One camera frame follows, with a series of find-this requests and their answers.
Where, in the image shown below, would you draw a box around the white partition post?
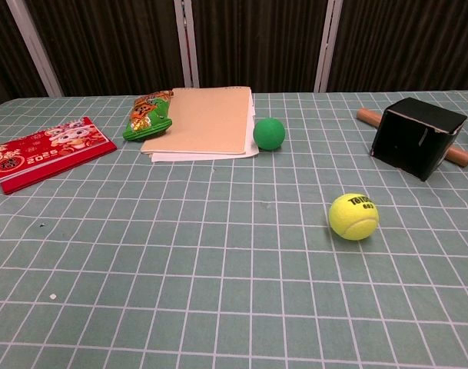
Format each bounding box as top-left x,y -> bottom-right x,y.
313,0 -> 344,94
5,0 -> 64,98
173,0 -> 201,88

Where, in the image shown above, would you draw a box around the black box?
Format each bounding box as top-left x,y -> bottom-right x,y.
370,97 -> 468,182

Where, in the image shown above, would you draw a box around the wooden rolling pin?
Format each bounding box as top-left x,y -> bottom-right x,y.
356,108 -> 468,168

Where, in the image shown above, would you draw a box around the red desk calendar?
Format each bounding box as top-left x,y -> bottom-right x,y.
0,116 -> 118,195

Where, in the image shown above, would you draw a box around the green foam ball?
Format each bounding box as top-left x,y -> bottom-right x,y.
253,118 -> 287,151

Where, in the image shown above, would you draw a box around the white paper sheets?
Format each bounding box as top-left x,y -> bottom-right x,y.
151,91 -> 260,164

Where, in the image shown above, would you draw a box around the table with green grid cloth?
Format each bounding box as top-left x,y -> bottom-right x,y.
0,88 -> 468,369

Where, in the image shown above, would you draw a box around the tan manila notebook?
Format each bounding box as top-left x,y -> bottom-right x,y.
140,87 -> 254,156

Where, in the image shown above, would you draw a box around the yellow ball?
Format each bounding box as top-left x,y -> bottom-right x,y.
328,192 -> 380,241

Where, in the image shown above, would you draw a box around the green snack packet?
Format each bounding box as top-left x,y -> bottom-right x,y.
121,90 -> 175,142

